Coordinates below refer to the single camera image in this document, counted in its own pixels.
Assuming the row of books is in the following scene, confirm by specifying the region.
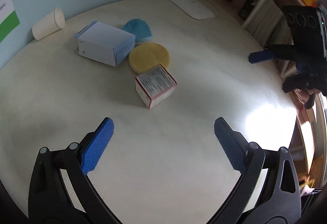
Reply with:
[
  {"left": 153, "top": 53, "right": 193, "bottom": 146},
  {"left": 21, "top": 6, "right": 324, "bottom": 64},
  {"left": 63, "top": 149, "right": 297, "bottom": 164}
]
[{"left": 247, "top": 0, "right": 293, "bottom": 47}]

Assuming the small red-trimmed white box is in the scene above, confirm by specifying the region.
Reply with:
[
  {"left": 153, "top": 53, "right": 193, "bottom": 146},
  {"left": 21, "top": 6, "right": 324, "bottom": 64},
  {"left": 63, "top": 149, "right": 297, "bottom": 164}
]
[{"left": 135, "top": 64, "right": 177, "bottom": 109}]

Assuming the yellow round sponge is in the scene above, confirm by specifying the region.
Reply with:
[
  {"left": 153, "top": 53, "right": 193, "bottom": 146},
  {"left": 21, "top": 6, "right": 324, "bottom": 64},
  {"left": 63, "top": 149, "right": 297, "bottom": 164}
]
[{"left": 129, "top": 42, "right": 171, "bottom": 74}]

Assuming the blue round sponge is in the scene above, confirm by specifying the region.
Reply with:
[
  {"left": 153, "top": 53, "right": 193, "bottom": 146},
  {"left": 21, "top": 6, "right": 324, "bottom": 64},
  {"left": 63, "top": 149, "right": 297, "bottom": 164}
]
[{"left": 123, "top": 19, "right": 152, "bottom": 43}]

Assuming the white blue-sided box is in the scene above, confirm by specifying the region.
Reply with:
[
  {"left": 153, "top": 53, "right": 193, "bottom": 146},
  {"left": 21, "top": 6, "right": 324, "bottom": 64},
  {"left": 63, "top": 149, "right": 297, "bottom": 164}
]
[{"left": 75, "top": 21, "right": 136, "bottom": 67}]

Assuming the white paper cup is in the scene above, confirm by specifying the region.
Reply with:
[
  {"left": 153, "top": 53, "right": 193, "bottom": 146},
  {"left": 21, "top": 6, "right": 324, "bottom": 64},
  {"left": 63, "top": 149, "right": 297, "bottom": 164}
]
[{"left": 32, "top": 7, "right": 65, "bottom": 40}]

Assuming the green white wall poster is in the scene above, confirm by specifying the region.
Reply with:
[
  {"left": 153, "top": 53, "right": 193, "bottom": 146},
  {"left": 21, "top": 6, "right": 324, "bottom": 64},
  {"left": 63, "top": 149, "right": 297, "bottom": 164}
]
[{"left": 0, "top": 0, "right": 20, "bottom": 42}]

